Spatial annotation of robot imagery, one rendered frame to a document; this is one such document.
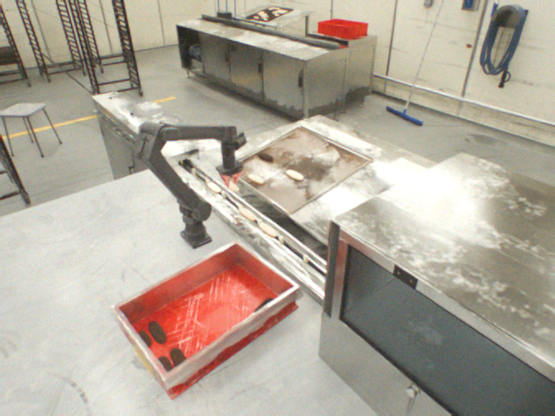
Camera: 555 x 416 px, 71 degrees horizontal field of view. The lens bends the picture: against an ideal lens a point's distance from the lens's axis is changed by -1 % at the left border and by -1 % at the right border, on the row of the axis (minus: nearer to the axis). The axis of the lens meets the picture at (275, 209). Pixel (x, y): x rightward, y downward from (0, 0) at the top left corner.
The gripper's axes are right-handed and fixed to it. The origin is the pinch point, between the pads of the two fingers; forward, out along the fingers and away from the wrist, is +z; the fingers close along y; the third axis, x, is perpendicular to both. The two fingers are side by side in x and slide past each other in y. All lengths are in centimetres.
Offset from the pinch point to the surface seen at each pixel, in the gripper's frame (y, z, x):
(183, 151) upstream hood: 0.8, 2.0, 45.9
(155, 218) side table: -31.0, 11.3, 13.7
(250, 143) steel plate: 45, 12, 50
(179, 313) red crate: -47, 10, -41
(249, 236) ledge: -9.6, 6.9, -26.9
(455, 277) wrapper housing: -19, -38, -107
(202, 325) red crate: -44, 10, -50
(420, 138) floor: 295, 97, 89
